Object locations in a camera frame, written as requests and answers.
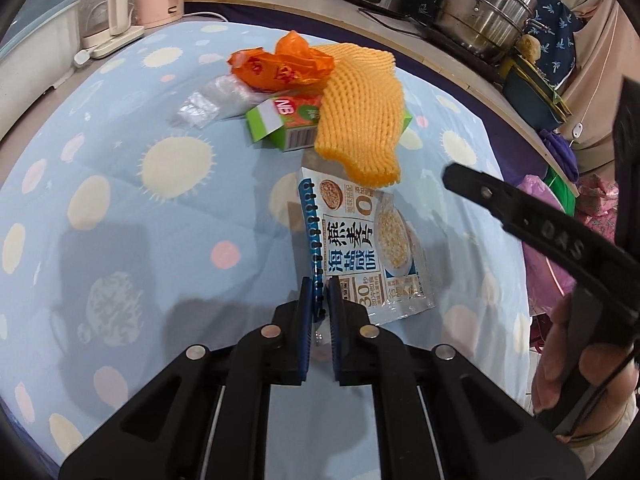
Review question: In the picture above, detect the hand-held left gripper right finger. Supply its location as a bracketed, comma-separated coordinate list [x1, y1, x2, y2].
[326, 276, 586, 480]

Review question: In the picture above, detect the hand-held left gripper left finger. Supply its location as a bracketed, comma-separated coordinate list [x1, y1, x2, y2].
[59, 276, 317, 480]

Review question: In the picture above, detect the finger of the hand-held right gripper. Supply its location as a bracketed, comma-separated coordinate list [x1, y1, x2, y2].
[442, 161, 608, 281]

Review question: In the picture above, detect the trash bin with purple bag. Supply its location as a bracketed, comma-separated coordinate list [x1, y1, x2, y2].
[517, 174, 581, 311]

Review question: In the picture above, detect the white and blue snack packet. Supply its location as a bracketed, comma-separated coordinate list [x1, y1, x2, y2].
[297, 167, 435, 348]

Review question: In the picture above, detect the person's right hand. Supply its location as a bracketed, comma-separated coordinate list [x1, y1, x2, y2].
[531, 294, 640, 443]

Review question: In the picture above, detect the green plastic bag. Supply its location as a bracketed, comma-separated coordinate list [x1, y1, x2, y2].
[545, 167, 581, 216]

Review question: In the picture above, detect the purple cloth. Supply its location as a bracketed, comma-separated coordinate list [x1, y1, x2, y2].
[539, 129, 581, 181]

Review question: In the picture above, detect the pink floral bag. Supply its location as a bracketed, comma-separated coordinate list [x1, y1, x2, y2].
[575, 172, 621, 241]

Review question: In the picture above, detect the yellow plastic basin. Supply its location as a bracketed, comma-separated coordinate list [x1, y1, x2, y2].
[515, 55, 571, 116]

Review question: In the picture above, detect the beige curtain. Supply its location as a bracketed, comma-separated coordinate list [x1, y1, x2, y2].
[560, 0, 631, 181]

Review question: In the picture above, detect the yellow loofah sponge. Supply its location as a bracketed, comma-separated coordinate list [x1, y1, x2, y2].
[517, 35, 542, 61]

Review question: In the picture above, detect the black induction cooker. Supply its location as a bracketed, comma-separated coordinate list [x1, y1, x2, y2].
[415, 15, 516, 83]

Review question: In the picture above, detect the large orange foam fruit net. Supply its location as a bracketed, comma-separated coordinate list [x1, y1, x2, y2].
[312, 44, 405, 188]

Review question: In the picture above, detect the dark blue floral cloth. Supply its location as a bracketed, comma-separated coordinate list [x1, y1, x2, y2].
[415, 0, 586, 91]

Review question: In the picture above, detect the stainless steel steamer pot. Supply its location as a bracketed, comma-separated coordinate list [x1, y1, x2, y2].
[432, 0, 538, 61]

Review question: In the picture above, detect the light green cardboard box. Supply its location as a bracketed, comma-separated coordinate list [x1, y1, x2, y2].
[245, 91, 413, 153]

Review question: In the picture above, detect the clear plastic bag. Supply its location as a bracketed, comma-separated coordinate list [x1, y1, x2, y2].
[172, 75, 261, 131]

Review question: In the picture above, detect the crumpled orange plastic wrapper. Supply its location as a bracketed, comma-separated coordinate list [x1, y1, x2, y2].
[227, 31, 335, 93]

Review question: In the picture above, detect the white electric kettle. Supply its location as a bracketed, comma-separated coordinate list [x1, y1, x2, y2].
[75, 0, 146, 58]

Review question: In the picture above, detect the white container with grey lid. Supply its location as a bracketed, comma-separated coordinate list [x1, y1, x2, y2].
[0, 0, 83, 138]

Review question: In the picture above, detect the white cable with switch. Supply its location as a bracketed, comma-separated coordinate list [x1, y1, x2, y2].
[570, 10, 623, 142]

